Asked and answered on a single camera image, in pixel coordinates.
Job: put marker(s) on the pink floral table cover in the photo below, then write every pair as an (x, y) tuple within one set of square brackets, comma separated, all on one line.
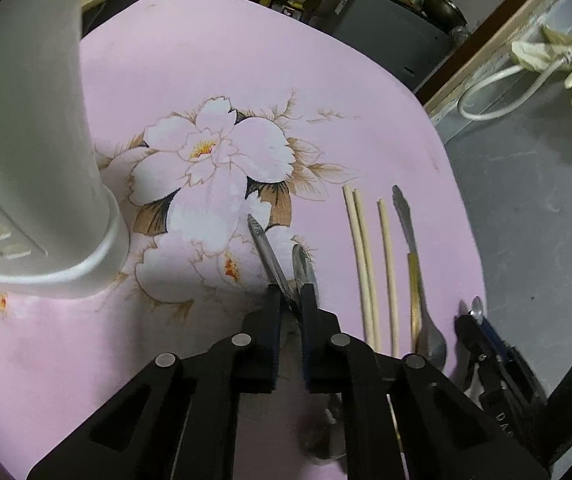
[(246, 60)]

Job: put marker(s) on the wooden chopstick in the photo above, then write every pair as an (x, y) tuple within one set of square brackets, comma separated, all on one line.
[(361, 265), (390, 280), (370, 265)]

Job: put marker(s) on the grey metal cabinet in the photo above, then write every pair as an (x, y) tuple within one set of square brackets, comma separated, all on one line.
[(386, 30)]

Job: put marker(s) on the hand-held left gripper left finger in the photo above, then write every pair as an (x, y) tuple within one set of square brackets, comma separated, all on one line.
[(270, 345)]

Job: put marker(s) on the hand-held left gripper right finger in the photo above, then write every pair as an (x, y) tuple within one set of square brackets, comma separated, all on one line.
[(311, 345)]

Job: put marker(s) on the wide metal utensil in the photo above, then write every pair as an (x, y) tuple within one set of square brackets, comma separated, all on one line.
[(302, 265)]

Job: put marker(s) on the slim metal utensil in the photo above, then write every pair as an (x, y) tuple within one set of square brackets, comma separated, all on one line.
[(266, 250)]

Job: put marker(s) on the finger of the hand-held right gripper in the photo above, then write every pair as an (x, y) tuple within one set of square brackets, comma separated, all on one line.
[(476, 335)]

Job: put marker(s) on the wooden door frame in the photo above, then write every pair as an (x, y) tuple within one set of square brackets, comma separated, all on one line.
[(491, 45)]

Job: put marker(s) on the dark wok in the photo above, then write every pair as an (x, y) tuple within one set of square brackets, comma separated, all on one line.
[(443, 7)]

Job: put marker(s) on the white plastic utensil holder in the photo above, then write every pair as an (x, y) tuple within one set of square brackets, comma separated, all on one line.
[(31, 160)]

